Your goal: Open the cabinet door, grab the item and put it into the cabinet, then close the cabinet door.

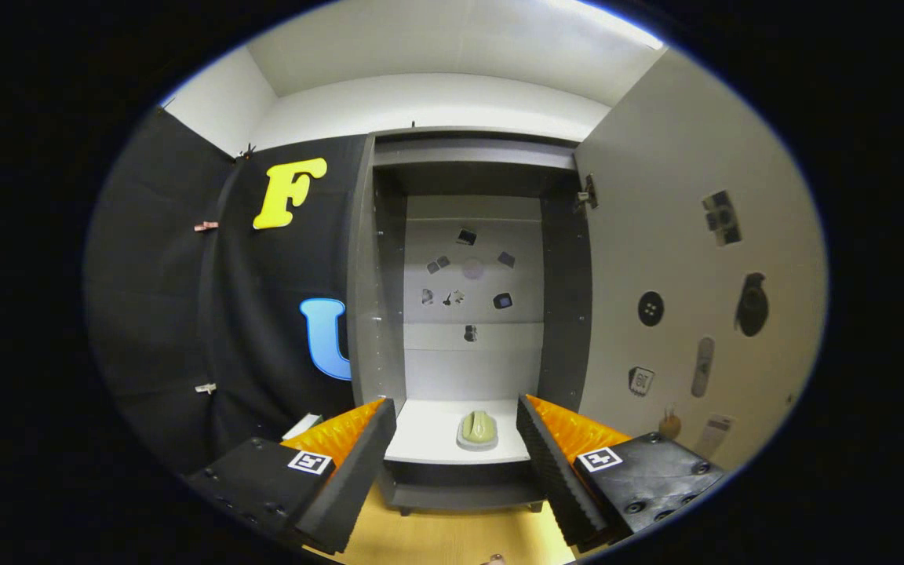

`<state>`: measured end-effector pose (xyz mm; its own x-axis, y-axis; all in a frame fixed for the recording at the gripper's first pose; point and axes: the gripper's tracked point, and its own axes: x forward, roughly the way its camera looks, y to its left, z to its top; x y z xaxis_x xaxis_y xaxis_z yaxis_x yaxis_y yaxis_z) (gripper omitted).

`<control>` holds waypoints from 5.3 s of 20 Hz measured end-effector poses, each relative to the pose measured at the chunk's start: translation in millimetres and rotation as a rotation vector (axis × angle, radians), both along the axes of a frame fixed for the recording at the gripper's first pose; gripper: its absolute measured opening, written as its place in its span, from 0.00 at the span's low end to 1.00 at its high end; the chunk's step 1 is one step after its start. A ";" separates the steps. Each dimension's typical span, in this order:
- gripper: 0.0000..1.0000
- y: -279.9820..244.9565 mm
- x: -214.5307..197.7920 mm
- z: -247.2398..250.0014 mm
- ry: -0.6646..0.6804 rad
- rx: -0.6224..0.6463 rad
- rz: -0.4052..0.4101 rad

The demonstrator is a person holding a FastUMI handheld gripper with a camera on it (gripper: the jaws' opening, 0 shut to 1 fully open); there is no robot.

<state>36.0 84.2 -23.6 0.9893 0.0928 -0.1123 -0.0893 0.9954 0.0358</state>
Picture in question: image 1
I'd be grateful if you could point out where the beige cabinet door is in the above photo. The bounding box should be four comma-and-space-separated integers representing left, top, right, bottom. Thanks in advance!
574, 49, 829, 476

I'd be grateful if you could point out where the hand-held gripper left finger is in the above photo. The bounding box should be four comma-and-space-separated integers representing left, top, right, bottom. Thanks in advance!
185, 397, 398, 555

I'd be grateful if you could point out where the white cabinet shelf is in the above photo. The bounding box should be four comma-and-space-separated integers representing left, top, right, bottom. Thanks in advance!
384, 399, 533, 465

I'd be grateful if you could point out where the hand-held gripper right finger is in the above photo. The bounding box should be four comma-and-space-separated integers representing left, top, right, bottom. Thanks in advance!
516, 394, 727, 550

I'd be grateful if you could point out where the grey cabinet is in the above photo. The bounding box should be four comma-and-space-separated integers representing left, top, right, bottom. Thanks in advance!
346, 126, 596, 516

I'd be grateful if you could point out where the green dish with grey rim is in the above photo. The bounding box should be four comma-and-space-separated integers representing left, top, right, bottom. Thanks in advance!
456, 410, 499, 452

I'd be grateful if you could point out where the green book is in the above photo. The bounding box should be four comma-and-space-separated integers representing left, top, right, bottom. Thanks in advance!
282, 414, 324, 440

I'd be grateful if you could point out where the black backdrop cloth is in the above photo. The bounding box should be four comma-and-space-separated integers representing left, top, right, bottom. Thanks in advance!
85, 106, 374, 479

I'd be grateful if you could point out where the ceiling light panel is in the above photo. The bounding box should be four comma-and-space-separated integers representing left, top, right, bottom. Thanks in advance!
546, 0, 665, 49

